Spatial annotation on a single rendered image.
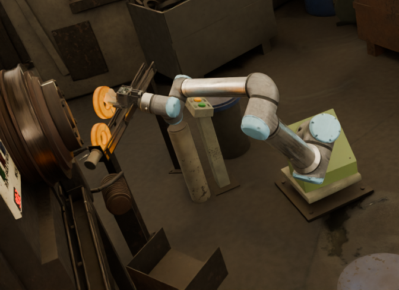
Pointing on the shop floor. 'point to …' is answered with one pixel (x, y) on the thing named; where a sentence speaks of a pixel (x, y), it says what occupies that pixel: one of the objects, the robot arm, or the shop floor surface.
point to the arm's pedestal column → (337, 198)
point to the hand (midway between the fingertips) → (103, 98)
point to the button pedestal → (212, 147)
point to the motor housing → (123, 213)
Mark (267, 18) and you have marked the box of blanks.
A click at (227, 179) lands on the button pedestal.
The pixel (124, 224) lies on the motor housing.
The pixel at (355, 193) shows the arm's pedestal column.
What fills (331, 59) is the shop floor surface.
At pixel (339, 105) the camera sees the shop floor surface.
